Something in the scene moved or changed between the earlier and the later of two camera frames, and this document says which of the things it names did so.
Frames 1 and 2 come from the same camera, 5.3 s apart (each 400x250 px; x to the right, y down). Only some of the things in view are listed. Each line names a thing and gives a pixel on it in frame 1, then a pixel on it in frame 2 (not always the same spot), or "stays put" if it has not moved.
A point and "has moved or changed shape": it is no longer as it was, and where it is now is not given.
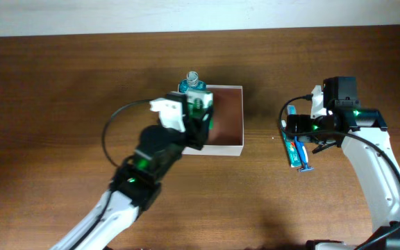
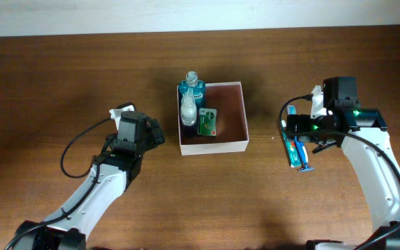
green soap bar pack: x=200 y=101 has moved or changed shape
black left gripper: x=197 y=132 to x=151 y=140
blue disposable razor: x=303 y=153 stays put
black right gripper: x=303 y=121 stays put
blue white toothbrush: x=292 y=110 stays put
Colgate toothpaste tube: x=290 y=144 stays put
